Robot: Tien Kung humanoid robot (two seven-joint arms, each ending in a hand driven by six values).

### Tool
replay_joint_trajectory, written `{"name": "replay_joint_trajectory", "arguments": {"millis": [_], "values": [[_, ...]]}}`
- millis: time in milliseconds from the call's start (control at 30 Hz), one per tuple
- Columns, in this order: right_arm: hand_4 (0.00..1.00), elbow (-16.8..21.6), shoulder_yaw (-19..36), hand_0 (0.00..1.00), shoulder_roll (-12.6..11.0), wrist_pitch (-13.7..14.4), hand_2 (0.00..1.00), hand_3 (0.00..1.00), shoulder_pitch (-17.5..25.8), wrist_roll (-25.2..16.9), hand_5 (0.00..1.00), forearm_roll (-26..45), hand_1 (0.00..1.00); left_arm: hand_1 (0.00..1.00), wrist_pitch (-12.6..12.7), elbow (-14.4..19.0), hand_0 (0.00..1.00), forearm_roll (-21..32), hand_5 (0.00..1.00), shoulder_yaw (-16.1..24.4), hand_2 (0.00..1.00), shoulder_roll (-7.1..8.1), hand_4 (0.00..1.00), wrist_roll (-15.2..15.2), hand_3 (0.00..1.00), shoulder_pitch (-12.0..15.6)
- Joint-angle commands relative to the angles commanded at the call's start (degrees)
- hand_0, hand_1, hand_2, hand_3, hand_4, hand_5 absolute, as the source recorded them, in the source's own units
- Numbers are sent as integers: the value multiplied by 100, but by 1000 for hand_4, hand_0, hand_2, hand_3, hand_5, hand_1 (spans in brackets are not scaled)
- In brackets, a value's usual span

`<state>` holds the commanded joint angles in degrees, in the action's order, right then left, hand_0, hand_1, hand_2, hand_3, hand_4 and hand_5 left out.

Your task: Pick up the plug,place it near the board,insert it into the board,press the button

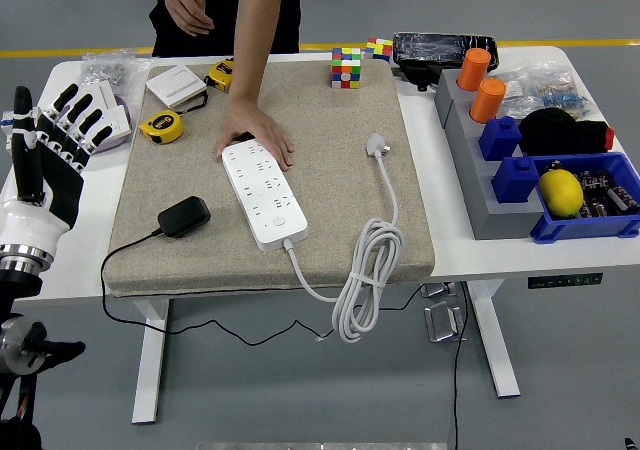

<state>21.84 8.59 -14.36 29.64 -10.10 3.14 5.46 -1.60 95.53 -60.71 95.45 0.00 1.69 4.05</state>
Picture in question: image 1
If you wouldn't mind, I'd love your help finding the large Rubik's cube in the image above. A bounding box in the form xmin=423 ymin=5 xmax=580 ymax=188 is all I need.
xmin=330 ymin=46 xmax=362 ymax=90

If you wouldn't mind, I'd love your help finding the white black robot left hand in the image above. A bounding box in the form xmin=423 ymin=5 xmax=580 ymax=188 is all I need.
xmin=0 ymin=83 xmax=114 ymax=261

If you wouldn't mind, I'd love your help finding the orange cylinder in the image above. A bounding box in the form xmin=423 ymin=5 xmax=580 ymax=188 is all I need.
xmin=456 ymin=47 xmax=492 ymax=92
xmin=468 ymin=77 xmax=508 ymax=125

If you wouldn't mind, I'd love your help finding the black table control panel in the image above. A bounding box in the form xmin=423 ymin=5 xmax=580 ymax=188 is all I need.
xmin=527 ymin=272 xmax=604 ymax=290

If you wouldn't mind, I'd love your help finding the black capacitors pile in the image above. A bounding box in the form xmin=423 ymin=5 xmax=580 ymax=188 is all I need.
xmin=574 ymin=169 xmax=640 ymax=220

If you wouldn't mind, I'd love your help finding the white circuit breaker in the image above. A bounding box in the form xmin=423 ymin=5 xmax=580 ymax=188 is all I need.
xmin=0 ymin=108 xmax=16 ymax=155

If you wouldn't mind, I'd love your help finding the silver metal bracket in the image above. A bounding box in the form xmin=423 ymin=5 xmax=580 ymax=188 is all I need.
xmin=419 ymin=282 xmax=459 ymax=300
xmin=423 ymin=300 xmax=469 ymax=345

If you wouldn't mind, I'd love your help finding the black cloth bundle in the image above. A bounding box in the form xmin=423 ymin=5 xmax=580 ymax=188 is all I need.
xmin=518 ymin=107 xmax=615 ymax=157

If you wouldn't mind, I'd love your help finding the person's right hand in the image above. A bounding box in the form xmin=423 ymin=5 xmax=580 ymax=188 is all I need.
xmin=160 ymin=0 xmax=215 ymax=37

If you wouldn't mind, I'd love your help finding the blue plastic bin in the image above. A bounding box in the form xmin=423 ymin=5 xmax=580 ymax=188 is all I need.
xmin=529 ymin=151 xmax=640 ymax=245

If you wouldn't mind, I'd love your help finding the purple bowl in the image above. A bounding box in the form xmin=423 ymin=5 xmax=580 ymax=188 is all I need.
xmin=89 ymin=94 xmax=134 ymax=155

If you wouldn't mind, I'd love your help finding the clear bag of parts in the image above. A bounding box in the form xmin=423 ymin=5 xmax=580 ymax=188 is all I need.
xmin=492 ymin=62 xmax=599 ymax=121

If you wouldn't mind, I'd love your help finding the black floor cable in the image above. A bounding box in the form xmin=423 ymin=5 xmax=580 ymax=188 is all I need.
xmin=451 ymin=282 xmax=470 ymax=450

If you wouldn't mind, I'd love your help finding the white power strip cord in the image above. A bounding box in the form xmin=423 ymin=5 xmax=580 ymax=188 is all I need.
xmin=283 ymin=132 xmax=405 ymax=344

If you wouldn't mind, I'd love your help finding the white socket panel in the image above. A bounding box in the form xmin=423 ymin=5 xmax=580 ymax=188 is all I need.
xmin=102 ymin=105 xmax=132 ymax=139

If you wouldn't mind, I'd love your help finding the black wrapped box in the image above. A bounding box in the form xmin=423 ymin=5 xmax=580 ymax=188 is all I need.
xmin=392 ymin=31 xmax=500 ymax=91

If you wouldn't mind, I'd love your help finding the small Rubik's cube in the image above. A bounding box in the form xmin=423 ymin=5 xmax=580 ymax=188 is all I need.
xmin=363 ymin=37 xmax=394 ymax=64

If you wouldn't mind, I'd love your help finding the yellow tape measure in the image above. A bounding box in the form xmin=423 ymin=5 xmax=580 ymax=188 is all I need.
xmin=138 ymin=92 xmax=210 ymax=145
xmin=203 ymin=58 xmax=236 ymax=94

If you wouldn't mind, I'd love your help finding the white wall switch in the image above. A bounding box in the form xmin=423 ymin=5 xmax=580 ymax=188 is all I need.
xmin=145 ymin=64 xmax=209 ymax=110

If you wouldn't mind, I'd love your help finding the yellow lemon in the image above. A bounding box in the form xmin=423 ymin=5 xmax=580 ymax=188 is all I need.
xmin=537 ymin=168 xmax=585 ymax=220

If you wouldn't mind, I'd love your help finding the grey stepped block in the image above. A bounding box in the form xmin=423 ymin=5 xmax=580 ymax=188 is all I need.
xmin=433 ymin=67 xmax=546 ymax=241

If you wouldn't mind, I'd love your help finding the person's left hand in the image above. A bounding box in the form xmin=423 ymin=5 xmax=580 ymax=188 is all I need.
xmin=215 ymin=100 xmax=295 ymax=172

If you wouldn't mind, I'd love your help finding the white switch panel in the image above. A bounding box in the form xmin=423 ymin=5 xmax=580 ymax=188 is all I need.
xmin=82 ymin=80 xmax=119 ymax=111

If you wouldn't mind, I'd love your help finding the grey-brown mat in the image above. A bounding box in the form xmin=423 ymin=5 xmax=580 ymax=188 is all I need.
xmin=102 ymin=59 xmax=436 ymax=300

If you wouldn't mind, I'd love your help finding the white table leg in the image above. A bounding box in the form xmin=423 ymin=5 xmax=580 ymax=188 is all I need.
xmin=131 ymin=297 xmax=171 ymax=426
xmin=462 ymin=279 xmax=521 ymax=400

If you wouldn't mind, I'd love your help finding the blue plastic block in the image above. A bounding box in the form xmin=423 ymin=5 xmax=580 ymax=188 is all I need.
xmin=490 ymin=155 xmax=541 ymax=205
xmin=478 ymin=115 xmax=523 ymax=162

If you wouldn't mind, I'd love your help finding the clear bag of screws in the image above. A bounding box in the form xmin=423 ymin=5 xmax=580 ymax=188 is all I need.
xmin=79 ymin=49 xmax=154 ymax=96

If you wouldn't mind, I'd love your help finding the white power strip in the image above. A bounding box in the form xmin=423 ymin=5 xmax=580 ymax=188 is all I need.
xmin=220 ymin=140 xmax=309 ymax=253

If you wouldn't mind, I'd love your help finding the black plug with cord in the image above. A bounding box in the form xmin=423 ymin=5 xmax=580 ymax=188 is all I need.
xmin=99 ymin=195 xmax=335 ymax=346

